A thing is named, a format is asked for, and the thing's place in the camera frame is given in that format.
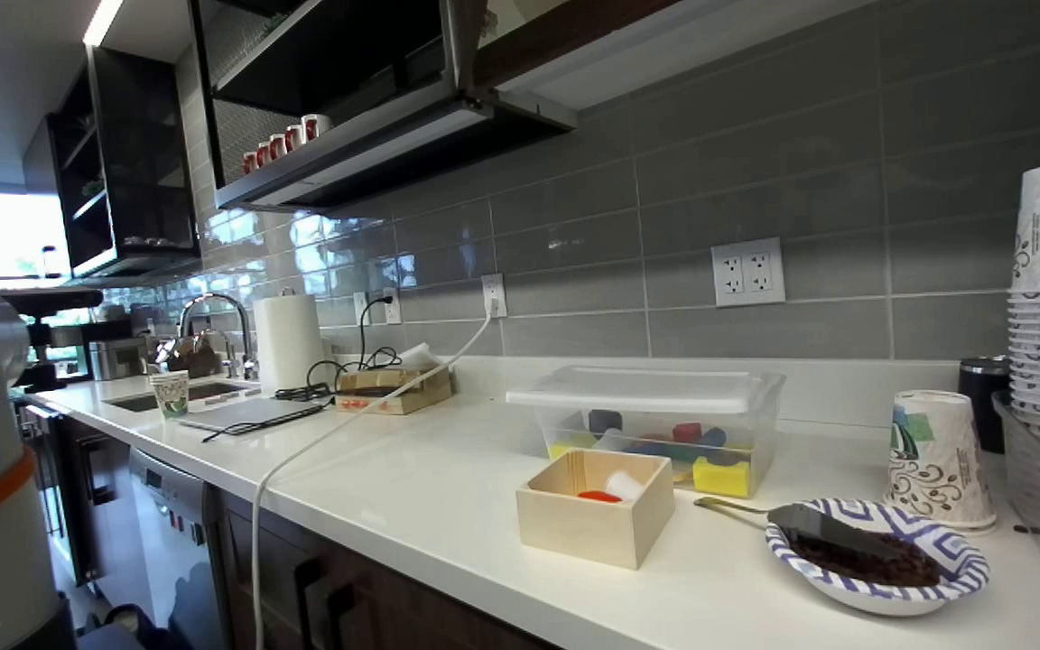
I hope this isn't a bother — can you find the small white item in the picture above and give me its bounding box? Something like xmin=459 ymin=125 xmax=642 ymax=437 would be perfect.
xmin=598 ymin=469 xmax=645 ymax=507

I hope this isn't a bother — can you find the double white wall outlet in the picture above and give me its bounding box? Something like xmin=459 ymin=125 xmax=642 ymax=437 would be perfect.
xmin=708 ymin=236 xmax=789 ymax=311

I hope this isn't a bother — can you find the black coffee machine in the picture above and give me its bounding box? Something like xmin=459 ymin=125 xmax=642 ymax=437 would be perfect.
xmin=0 ymin=281 xmax=144 ymax=399

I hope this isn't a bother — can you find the ceiling light strip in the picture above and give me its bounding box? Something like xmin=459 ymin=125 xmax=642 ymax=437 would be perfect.
xmin=75 ymin=0 xmax=129 ymax=53

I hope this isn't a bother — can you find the black glossy shelf cabinet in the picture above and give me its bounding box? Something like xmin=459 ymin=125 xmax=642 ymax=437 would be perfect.
xmin=42 ymin=45 xmax=202 ymax=286

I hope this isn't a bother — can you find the black open wall cabinet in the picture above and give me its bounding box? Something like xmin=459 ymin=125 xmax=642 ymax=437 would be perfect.
xmin=182 ymin=0 xmax=584 ymax=216

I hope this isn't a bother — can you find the blue block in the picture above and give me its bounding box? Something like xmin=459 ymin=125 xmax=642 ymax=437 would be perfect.
xmin=582 ymin=407 xmax=627 ymax=441

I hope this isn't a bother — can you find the blue patterned paper plate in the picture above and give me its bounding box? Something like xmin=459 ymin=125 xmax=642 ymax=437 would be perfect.
xmin=761 ymin=496 xmax=994 ymax=623

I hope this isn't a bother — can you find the single white wall outlet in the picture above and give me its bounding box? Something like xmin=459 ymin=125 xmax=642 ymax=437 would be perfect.
xmin=476 ymin=271 xmax=511 ymax=324

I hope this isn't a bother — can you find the dark brown food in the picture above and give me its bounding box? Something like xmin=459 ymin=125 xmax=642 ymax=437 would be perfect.
xmin=794 ymin=525 xmax=944 ymax=591

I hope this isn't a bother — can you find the black looped cable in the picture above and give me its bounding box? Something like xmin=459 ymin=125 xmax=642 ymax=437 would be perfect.
xmin=298 ymin=293 xmax=412 ymax=406

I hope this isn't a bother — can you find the dark wooden base cabinet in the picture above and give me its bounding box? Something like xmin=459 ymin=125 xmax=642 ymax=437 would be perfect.
xmin=198 ymin=476 xmax=562 ymax=650

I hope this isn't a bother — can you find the white paper towel roll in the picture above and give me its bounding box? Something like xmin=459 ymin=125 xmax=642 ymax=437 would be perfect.
xmin=247 ymin=293 xmax=329 ymax=393

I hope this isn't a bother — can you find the grey flat tray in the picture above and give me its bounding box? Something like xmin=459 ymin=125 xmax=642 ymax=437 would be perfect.
xmin=178 ymin=393 xmax=332 ymax=441

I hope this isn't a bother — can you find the open wooden box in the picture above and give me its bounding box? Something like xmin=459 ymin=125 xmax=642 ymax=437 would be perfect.
xmin=511 ymin=444 xmax=680 ymax=573

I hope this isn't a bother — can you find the clear plastic storage box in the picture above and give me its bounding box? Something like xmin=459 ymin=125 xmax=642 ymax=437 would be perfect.
xmin=505 ymin=364 xmax=787 ymax=501

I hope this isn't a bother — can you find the small patterned paper cup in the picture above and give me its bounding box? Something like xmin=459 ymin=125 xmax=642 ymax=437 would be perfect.
xmin=151 ymin=367 xmax=193 ymax=423

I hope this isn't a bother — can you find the kitchen sink basin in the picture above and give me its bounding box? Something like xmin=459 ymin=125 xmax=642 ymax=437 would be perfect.
xmin=105 ymin=376 xmax=256 ymax=416

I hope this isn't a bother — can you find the black canister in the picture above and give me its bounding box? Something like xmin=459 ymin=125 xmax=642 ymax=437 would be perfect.
xmin=955 ymin=351 xmax=1014 ymax=460

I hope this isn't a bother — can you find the grey wall cabinet body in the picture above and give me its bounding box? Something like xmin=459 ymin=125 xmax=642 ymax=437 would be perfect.
xmin=486 ymin=0 xmax=889 ymax=134

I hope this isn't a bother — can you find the wooden cabinet door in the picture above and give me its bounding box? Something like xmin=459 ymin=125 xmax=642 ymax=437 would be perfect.
xmin=476 ymin=0 xmax=683 ymax=92

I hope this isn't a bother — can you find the gold handled spoon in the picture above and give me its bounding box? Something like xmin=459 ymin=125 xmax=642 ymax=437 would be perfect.
xmin=689 ymin=491 xmax=872 ymax=548

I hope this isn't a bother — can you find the white mug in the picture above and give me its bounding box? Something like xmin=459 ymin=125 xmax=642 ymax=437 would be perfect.
xmin=297 ymin=110 xmax=334 ymax=147

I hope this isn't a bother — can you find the yellow block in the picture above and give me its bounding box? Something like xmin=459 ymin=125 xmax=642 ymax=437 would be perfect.
xmin=689 ymin=453 xmax=758 ymax=501

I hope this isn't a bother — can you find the large patterned paper cup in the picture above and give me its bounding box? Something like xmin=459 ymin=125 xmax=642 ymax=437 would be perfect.
xmin=884 ymin=388 xmax=1002 ymax=535

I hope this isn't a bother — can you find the shallow wooden tray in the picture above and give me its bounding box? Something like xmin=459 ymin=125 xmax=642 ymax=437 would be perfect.
xmin=332 ymin=360 xmax=460 ymax=423

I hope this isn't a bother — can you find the white power cable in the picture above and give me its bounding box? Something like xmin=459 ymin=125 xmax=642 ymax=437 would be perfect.
xmin=245 ymin=286 xmax=505 ymax=650

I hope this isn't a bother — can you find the small red item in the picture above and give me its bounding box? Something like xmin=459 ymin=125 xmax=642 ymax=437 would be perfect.
xmin=572 ymin=483 xmax=627 ymax=508

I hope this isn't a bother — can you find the stainless steel dishwasher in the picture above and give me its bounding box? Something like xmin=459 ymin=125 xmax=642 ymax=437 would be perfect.
xmin=119 ymin=444 xmax=226 ymax=650

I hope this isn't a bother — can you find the translucent white box lid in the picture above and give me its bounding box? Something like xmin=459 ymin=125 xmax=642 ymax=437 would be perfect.
xmin=500 ymin=364 xmax=789 ymax=418

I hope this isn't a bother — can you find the chrome kitchen faucet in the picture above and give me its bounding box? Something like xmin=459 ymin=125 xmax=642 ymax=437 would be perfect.
xmin=178 ymin=288 xmax=261 ymax=384

